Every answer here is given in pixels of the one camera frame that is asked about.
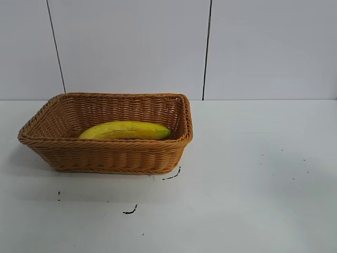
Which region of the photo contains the brown woven wicker basket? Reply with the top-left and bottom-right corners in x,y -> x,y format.
17,92 -> 194,174

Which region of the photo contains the yellow banana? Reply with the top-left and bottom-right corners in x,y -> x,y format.
78,120 -> 172,141

